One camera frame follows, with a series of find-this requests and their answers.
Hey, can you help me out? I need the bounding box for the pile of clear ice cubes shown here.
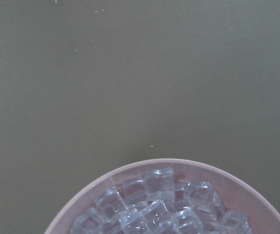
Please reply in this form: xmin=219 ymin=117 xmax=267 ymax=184
xmin=70 ymin=168 xmax=253 ymax=234

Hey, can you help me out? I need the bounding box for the pink bowl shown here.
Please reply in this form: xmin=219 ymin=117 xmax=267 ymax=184
xmin=45 ymin=158 xmax=280 ymax=234

